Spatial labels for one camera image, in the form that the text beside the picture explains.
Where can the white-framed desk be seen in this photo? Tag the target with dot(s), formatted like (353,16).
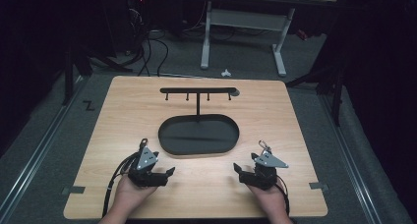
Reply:
(249,19)

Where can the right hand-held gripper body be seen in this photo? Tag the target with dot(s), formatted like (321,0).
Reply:
(264,171)

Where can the person's left hand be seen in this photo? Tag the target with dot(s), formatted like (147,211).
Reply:
(131,193)

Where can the silver carabiner keyring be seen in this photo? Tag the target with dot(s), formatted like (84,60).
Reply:
(264,146)

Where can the small red object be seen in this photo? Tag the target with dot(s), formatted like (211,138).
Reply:
(302,34)

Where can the black key rack with tray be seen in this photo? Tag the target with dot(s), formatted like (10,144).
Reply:
(198,135)

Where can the person's right hand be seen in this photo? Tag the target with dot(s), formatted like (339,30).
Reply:
(270,199)

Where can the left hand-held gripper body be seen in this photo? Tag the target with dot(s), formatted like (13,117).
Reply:
(146,170)

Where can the metal floor rail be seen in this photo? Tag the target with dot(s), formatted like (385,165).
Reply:
(36,155)
(350,158)

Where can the small white floor object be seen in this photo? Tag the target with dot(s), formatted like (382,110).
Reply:
(226,73)

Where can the dark metal stand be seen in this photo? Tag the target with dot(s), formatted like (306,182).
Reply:
(73,70)
(331,83)

